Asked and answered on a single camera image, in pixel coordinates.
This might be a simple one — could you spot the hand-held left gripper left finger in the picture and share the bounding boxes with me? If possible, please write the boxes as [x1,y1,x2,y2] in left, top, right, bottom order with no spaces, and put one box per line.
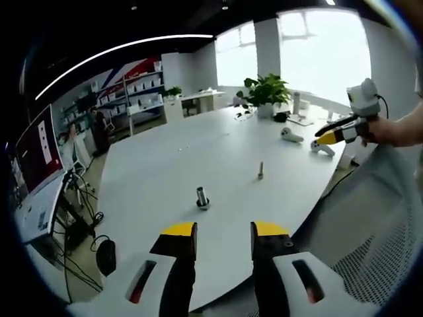
[67,221,198,317]

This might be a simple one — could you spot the grey mesh office chair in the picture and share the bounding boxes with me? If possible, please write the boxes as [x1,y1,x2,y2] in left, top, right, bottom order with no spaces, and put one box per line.
[292,145,423,306]

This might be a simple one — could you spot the white flat tray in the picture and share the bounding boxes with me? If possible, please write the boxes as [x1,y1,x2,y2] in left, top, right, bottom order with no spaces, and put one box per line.
[290,115,315,127]

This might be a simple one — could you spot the person's right hand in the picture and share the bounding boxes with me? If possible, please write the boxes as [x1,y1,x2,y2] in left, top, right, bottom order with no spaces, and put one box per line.
[361,116,399,148]

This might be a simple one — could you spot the wide window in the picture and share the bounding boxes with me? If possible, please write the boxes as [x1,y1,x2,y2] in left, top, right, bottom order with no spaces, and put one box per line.
[276,9,373,107]

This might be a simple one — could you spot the narrow window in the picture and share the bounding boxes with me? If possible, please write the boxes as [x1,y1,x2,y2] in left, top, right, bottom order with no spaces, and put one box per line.
[215,21,258,87]

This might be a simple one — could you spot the small white box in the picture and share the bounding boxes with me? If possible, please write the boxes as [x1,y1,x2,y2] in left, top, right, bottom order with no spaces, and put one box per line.
[339,155,360,170]

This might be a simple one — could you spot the tangled black cables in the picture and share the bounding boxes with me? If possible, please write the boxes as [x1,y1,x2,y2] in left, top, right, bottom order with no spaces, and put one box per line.
[52,171,113,303]

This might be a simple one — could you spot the white handheld controller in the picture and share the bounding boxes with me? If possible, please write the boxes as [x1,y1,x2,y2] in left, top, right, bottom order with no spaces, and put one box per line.
[310,138,336,157]
[280,127,305,144]

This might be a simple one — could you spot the curved ceiling light strip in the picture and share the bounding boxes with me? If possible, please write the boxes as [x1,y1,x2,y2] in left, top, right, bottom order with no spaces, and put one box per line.
[34,34,214,101]

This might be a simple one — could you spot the white laptop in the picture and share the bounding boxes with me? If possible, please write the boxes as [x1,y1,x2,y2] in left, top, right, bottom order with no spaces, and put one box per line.
[12,104,67,246]

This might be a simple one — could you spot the white rolling cabinet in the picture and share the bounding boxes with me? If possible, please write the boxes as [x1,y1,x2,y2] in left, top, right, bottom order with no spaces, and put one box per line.
[74,135,97,173]

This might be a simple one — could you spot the black laptop stand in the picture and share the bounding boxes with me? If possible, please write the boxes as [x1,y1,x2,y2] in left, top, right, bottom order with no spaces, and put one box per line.
[49,171,100,246]

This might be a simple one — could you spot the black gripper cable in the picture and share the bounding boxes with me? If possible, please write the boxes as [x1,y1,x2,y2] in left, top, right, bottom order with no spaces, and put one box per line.
[376,94,389,118]

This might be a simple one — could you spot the white desk cabinet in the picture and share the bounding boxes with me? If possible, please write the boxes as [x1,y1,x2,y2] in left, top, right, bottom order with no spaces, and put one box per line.
[163,90,227,123]

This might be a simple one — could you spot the thick threaded stud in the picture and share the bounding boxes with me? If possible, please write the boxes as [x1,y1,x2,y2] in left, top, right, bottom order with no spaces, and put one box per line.
[196,186,212,211]

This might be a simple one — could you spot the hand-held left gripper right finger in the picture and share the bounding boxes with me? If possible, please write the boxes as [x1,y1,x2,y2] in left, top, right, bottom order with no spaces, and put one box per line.
[250,220,381,317]

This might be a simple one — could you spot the large green potted plant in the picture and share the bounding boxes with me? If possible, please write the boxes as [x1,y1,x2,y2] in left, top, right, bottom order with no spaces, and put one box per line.
[236,73,292,120]

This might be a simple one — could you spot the shelving with white boxes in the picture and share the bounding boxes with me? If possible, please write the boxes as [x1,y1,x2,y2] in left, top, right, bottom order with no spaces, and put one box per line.
[61,61,165,137]

